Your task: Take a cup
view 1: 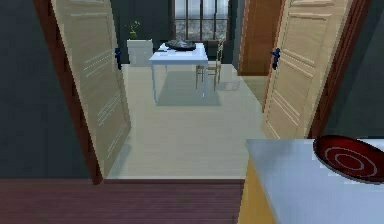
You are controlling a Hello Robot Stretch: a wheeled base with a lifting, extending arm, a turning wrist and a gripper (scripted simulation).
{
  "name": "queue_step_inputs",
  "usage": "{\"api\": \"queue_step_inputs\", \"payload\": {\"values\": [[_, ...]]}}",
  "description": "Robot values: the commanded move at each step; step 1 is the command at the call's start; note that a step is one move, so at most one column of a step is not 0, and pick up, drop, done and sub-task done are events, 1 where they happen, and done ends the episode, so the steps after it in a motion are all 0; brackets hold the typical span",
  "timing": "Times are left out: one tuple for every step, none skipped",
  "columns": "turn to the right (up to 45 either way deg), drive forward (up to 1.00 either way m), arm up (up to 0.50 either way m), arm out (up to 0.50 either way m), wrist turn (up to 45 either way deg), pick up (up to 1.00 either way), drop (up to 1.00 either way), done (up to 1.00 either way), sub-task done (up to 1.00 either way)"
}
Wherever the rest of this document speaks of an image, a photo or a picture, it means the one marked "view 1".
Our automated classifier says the dark grey round dish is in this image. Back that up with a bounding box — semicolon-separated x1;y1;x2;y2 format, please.
165;39;198;52

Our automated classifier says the brown wooden room door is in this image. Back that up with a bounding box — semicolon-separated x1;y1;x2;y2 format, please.
237;0;287;77

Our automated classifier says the beige panelled room door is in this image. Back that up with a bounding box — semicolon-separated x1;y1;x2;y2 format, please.
261;0;354;140
50;0;133;179

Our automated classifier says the wooden chair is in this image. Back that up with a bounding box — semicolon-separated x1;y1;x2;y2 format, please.
195;38;225;92

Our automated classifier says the white cabinet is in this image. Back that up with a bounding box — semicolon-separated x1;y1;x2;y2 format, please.
126;38;154;67

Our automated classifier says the dark red round plate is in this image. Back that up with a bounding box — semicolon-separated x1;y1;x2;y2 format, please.
312;134;384;184

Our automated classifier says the dark blue door handle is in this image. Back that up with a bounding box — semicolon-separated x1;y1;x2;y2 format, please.
269;47;282;71
114;47;123;71

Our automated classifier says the dark framed window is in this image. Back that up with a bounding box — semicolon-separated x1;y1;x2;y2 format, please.
172;0;231;42

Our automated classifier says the green house plant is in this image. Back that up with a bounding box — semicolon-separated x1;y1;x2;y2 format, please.
125;20;141;40

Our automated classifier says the pale blue table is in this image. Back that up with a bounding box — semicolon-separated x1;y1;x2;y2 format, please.
148;42;210;104

